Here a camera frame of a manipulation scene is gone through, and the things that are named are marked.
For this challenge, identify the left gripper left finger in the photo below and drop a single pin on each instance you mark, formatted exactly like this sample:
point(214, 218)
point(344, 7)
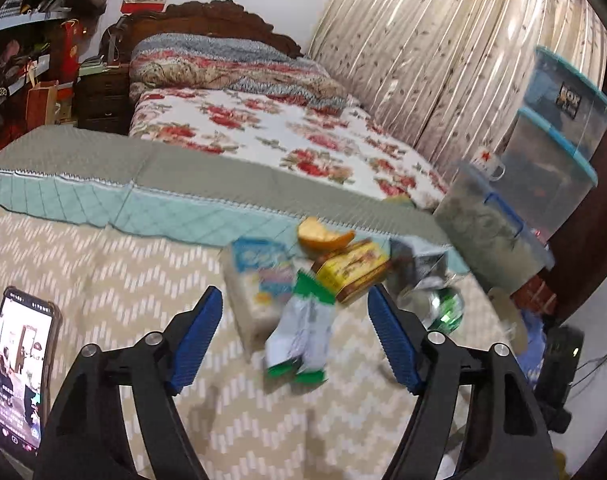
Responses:
point(85, 435)

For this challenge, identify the crushed green soda can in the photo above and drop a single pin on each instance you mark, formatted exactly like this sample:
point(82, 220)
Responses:
point(438, 308)

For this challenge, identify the green white snack wrapper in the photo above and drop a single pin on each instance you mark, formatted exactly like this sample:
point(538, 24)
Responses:
point(300, 343)

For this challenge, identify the white tissue pack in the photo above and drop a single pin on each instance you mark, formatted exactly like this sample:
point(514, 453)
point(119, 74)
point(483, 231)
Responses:
point(260, 279)

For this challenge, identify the beige round trash bin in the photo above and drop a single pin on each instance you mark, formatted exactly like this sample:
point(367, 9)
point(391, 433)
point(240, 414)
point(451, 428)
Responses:
point(512, 323)

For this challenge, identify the blue cloth on floor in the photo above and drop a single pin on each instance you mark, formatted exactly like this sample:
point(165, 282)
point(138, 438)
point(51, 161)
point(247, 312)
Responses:
point(531, 360)

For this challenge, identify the red cardboard box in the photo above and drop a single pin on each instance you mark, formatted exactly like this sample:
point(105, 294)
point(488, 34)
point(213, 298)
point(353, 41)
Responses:
point(535, 296)

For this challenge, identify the black smartphone lit screen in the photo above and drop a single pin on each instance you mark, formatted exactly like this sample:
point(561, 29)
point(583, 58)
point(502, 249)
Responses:
point(28, 331)

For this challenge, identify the middle clear teal-lid bin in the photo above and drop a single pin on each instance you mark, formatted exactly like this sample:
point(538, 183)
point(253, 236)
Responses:
point(545, 177)

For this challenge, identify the clear teal-lid bin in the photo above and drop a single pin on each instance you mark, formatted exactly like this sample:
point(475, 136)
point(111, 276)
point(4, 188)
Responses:
point(567, 100)
point(545, 177)

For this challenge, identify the dark blue foil bag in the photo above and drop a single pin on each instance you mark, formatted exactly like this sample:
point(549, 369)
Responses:
point(416, 263)

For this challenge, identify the white enamel star mug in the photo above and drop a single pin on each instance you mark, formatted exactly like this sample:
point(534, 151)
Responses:
point(488, 163)

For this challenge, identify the beige zigzag bed quilt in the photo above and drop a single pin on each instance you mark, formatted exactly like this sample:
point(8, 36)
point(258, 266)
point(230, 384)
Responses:
point(123, 234)

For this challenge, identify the yellow medicine box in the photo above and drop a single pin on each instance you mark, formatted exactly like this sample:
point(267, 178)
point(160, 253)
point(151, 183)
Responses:
point(350, 271)

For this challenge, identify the top clear teal-lid bin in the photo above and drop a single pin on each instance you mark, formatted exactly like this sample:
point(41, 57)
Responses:
point(567, 100)

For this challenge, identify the orange peel piece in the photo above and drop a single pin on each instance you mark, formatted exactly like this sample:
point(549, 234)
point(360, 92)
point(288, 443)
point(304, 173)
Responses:
point(314, 236)

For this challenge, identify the floral beige curtain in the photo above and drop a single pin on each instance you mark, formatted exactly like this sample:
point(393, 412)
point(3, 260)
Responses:
point(447, 76)

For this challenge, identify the dark wooden nightstand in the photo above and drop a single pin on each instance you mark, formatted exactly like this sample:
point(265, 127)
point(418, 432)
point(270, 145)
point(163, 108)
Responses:
point(101, 101)

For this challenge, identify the floral bed sheet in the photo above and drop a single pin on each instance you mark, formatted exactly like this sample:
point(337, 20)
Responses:
point(349, 150)

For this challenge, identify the folded floral patchwork quilt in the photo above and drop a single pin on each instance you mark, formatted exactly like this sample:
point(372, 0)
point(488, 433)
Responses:
point(182, 61)

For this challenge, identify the cluttered metal shelf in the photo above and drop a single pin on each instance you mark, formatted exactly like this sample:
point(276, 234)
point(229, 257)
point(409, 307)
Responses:
point(41, 43)

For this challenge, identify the dark wooden headboard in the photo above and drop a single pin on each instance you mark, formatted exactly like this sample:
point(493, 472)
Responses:
point(217, 18)

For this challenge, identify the clear bin blue handle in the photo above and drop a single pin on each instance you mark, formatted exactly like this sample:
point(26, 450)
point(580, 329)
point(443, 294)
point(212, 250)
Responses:
point(498, 247)

